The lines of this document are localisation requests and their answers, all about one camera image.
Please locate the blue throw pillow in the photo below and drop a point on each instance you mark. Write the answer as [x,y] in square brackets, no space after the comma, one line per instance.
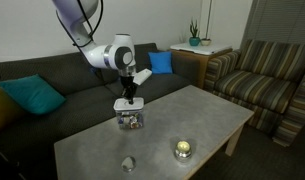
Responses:
[161,62]

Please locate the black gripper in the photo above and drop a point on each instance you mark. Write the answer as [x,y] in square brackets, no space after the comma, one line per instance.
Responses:
[129,88]

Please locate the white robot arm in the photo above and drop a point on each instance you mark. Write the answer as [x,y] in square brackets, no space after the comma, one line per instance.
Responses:
[80,19]

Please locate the teal plant pot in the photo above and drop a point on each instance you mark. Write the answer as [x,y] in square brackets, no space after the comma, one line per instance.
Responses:
[194,41]

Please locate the white square container lid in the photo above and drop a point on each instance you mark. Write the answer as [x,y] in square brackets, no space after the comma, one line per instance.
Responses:
[122,104]

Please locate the wooden side table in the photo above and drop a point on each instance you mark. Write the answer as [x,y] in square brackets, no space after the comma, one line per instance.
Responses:
[193,66]

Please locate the dark grey fabric sofa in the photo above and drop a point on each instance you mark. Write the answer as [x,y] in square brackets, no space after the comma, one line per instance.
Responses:
[90,95]

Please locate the silver tin candle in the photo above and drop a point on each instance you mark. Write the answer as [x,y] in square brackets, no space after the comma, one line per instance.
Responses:
[183,150]

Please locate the grey concrete coffee table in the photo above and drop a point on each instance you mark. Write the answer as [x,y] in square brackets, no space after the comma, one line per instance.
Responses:
[207,122]

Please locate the clear plastic container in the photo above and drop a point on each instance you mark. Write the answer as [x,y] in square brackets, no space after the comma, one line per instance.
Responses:
[129,119]

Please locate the mustard yellow pillow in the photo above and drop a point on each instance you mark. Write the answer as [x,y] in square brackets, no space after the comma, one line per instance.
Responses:
[10,111]

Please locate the striped armchair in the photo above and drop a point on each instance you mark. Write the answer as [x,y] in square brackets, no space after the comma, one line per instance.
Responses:
[267,78]

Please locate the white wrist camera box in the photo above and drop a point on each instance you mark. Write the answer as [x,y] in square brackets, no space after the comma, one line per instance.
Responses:
[142,76]

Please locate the small white bowl pot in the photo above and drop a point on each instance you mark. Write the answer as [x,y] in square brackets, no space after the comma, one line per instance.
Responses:
[205,42]

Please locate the teal throw pillow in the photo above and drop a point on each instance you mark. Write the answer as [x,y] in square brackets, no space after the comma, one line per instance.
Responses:
[33,94]

